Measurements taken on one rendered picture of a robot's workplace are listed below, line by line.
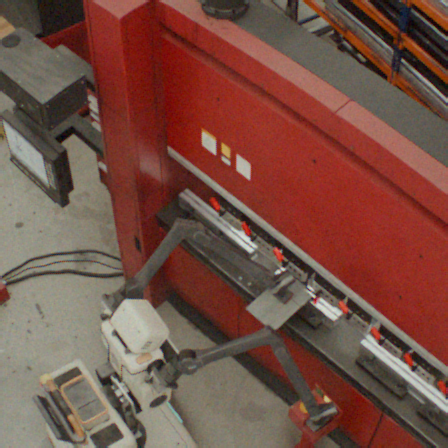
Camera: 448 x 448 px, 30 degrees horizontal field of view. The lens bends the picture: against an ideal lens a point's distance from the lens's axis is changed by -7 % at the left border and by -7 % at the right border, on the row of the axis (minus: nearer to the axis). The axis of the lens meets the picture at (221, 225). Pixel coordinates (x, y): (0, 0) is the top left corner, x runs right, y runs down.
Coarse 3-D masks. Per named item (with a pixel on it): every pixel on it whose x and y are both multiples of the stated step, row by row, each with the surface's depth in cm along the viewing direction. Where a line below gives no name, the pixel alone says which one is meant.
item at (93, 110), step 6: (90, 96) 490; (90, 102) 497; (96, 102) 487; (90, 108) 501; (96, 108) 493; (90, 114) 503; (96, 114) 500; (96, 120) 507; (96, 126) 508; (96, 156) 540; (102, 162) 539; (102, 168) 540; (102, 174) 552; (102, 180) 558; (108, 186) 555; (108, 192) 566
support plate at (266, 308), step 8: (264, 296) 408; (272, 296) 408; (296, 296) 408; (304, 296) 408; (256, 304) 406; (264, 304) 405; (272, 304) 405; (280, 304) 405; (288, 304) 405; (296, 304) 405; (256, 312) 403; (264, 312) 403; (272, 312) 403; (280, 312) 403; (288, 312) 403; (264, 320) 400; (272, 320) 400; (280, 320) 400
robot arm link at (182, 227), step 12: (180, 228) 369; (192, 228) 369; (168, 240) 372; (180, 240) 372; (156, 252) 375; (168, 252) 374; (156, 264) 376; (144, 276) 377; (132, 288) 376; (144, 288) 377
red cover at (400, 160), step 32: (160, 0) 338; (192, 0) 338; (192, 32) 336; (224, 32) 325; (256, 64) 318; (288, 64) 314; (288, 96) 316; (320, 96) 305; (320, 128) 313; (352, 128) 298; (384, 128) 296; (384, 160) 295; (416, 160) 288; (416, 192) 292
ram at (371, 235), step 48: (192, 48) 354; (192, 96) 372; (240, 96) 344; (192, 144) 400; (240, 144) 368; (288, 144) 340; (336, 144) 323; (240, 192) 394; (288, 192) 363; (336, 192) 335; (384, 192) 310; (336, 240) 356; (384, 240) 329; (432, 240) 304; (384, 288) 350; (432, 288) 322; (432, 336) 343
